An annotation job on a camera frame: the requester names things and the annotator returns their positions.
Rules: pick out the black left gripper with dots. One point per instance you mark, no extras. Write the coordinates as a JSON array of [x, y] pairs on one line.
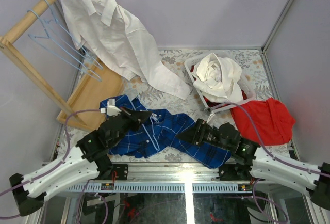
[[128, 118]]

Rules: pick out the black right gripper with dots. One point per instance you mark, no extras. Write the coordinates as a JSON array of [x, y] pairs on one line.
[[195, 135]]

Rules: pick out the blue plaid shirt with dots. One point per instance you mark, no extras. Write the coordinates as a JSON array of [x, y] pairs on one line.
[[159, 132]]

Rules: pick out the red black plaid shirt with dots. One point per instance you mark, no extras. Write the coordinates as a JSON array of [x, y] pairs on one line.
[[246, 89]]

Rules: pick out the white long-sleeve shirt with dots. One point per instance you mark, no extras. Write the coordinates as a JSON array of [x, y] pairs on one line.
[[217, 78]]

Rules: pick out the light blue wire hanger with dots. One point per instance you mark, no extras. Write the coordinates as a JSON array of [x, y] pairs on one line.
[[64, 53]]

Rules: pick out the blue hanger of white shirt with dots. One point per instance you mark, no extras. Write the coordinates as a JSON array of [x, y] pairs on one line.
[[74, 40]]

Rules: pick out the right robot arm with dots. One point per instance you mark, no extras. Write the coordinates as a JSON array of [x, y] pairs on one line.
[[310, 180]]

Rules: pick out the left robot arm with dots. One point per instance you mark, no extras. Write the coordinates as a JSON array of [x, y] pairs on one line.
[[87, 160]]

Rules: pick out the wooden clothes rack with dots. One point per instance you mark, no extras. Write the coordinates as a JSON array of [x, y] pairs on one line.
[[35, 83]]

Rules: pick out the floral table cover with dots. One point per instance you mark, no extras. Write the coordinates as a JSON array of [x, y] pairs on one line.
[[251, 61]]

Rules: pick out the white plastic basket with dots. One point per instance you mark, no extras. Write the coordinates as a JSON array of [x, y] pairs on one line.
[[219, 81]]

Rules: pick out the red cloth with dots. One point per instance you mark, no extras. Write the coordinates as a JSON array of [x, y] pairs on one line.
[[269, 120]]

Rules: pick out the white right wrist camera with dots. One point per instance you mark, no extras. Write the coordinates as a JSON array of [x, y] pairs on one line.
[[211, 114]]

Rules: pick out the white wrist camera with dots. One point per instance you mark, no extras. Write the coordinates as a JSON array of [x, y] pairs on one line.
[[108, 107], [211, 114]]

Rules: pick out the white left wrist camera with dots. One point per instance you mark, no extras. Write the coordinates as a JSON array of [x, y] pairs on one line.
[[108, 107]]

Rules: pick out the aluminium rail frame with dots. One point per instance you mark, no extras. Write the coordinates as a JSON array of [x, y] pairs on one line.
[[143, 175]]

